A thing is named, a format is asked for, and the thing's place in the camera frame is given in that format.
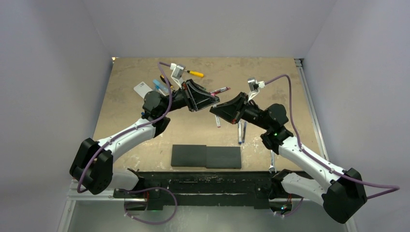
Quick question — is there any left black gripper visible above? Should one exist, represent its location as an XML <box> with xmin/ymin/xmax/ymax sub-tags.
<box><xmin>160</xmin><ymin>79</ymin><xmax>219</xmax><ymax>115</ymax></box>

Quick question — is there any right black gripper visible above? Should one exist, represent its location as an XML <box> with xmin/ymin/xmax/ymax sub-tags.
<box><xmin>210</xmin><ymin>92</ymin><xmax>271</xmax><ymax>131</ymax></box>

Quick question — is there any blue white marker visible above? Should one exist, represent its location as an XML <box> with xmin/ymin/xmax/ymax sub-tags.
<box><xmin>237</xmin><ymin>120</ymin><xmax>242</xmax><ymax>145</ymax></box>

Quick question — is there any dark blue gel pen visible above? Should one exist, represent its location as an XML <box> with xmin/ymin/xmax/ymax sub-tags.
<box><xmin>242</xmin><ymin>121</ymin><xmax>248</xmax><ymax>144</ymax></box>

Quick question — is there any pink cap white marker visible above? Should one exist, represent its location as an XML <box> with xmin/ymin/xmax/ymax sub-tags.
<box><xmin>215</xmin><ymin>115</ymin><xmax>221</xmax><ymax>128</ymax></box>

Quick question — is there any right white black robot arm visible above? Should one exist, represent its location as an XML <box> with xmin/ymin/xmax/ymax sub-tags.
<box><xmin>210</xmin><ymin>92</ymin><xmax>367</xmax><ymax>224</ymax></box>

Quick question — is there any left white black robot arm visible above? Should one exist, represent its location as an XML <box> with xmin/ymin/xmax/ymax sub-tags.
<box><xmin>69</xmin><ymin>79</ymin><xmax>220</xmax><ymax>198</ymax></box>

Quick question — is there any red clear pen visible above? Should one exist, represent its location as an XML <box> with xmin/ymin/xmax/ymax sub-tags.
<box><xmin>211</xmin><ymin>87</ymin><xmax>231</xmax><ymax>96</ymax></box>

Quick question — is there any magenta cap marker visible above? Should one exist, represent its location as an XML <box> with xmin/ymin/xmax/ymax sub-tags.
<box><xmin>210</xmin><ymin>88</ymin><xmax>229</xmax><ymax>96</ymax></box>

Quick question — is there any black yellow screwdriver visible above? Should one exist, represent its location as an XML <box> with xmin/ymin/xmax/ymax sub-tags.
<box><xmin>160</xmin><ymin>74</ymin><xmax>175</xmax><ymax>91</ymax></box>

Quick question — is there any black rectangular block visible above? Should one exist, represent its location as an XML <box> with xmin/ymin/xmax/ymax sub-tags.
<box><xmin>171</xmin><ymin>145</ymin><xmax>242</xmax><ymax>169</ymax></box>

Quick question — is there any white square box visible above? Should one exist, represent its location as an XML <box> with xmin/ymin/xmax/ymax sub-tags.
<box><xmin>133</xmin><ymin>82</ymin><xmax>153</xmax><ymax>99</ymax></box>

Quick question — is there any silver wrench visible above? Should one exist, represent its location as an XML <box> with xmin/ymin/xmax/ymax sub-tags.
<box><xmin>268</xmin><ymin>150</ymin><xmax>277</xmax><ymax>174</ymax></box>

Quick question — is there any yellow handle screwdriver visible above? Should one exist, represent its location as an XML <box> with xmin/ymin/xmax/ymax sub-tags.
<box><xmin>186</xmin><ymin>70</ymin><xmax>204</xmax><ymax>78</ymax></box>

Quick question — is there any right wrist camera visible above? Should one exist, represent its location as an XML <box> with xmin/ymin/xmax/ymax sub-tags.
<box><xmin>248</xmin><ymin>77</ymin><xmax>265</xmax><ymax>102</ymax></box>

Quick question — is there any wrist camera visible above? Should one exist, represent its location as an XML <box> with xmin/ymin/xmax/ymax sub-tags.
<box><xmin>248</xmin><ymin>77</ymin><xmax>265</xmax><ymax>102</ymax></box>
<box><xmin>170</xmin><ymin>63</ymin><xmax>185</xmax><ymax>87</ymax></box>

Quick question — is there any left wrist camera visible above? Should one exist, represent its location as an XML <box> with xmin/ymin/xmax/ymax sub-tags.
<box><xmin>170</xmin><ymin>63</ymin><xmax>185</xmax><ymax>87</ymax></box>

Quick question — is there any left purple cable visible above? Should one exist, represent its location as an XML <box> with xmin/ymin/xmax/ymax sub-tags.
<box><xmin>76</xmin><ymin>61</ymin><xmax>174</xmax><ymax>194</ymax></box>

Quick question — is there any black base frame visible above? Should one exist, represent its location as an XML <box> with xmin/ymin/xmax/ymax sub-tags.
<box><xmin>114</xmin><ymin>171</ymin><xmax>289</xmax><ymax>210</ymax></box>

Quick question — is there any aluminium side rail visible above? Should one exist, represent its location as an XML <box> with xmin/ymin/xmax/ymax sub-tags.
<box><xmin>294</xmin><ymin>58</ymin><xmax>329</xmax><ymax>160</ymax></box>

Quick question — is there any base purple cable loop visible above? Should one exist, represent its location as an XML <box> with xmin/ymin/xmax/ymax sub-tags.
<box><xmin>123</xmin><ymin>187</ymin><xmax>179</xmax><ymax>225</ymax></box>

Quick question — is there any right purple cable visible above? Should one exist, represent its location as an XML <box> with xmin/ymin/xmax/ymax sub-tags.
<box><xmin>263</xmin><ymin>74</ymin><xmax>400</xmax><ymax>201</ymax></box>

